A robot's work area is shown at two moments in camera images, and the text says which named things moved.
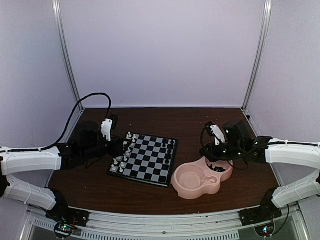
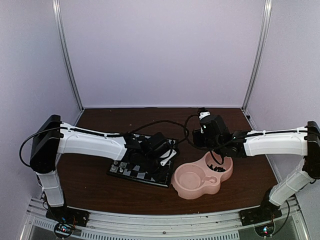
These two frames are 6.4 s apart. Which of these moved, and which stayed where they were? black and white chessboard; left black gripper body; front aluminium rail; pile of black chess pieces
Moved: left black gripper body
Stayed: black and white chessboard; front aluminium rail; pile of black chess pieces
